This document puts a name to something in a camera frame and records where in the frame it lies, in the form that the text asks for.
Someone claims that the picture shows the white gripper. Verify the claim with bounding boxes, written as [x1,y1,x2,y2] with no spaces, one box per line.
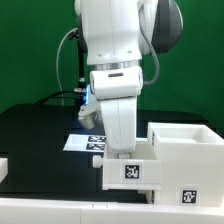
[100,97,137,159]

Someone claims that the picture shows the white drawer box front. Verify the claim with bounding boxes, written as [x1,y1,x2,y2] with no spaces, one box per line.
[91,140,164,192]

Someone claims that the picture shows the large white drawer cabinet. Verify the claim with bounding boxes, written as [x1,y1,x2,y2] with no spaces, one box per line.
[148,122,224,207]

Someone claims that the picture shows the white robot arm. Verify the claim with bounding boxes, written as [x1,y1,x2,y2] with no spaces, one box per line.
[75,0,183,158]

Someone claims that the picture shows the white marker plate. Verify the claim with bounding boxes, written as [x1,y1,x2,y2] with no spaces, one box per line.
[63,134,106,153]

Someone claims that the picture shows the white left fence block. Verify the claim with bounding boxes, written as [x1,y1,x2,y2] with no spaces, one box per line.
[0,158,8,183]

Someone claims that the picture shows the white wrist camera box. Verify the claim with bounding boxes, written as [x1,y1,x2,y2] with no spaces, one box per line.
[90,66,143,100]

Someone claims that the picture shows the grey cable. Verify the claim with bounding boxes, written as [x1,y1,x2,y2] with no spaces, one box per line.
[55,27,81,93]

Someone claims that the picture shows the white front fence rail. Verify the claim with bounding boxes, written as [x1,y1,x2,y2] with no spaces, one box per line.
[0,198,224,224]

